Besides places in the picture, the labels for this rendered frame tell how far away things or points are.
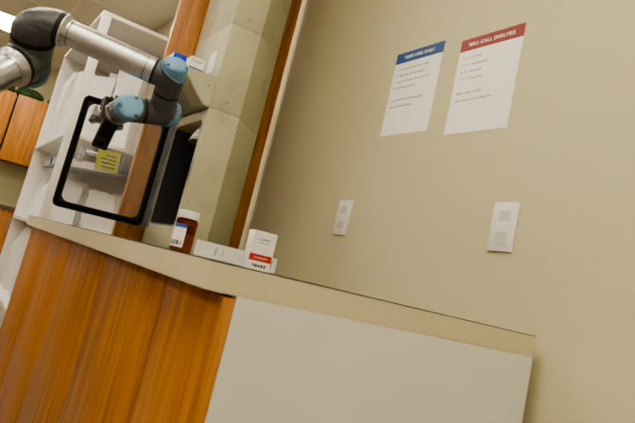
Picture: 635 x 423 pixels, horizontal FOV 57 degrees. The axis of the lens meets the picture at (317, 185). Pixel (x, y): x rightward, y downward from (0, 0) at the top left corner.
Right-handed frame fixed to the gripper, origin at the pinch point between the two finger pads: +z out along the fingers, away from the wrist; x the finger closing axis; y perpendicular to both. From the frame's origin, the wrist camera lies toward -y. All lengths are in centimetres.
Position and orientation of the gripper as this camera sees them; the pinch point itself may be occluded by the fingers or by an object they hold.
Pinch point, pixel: (100, 126)
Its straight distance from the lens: 207.5
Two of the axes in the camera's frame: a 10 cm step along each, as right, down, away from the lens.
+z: -5.4, 0.1, 8.4
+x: -8.1, -2.8, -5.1
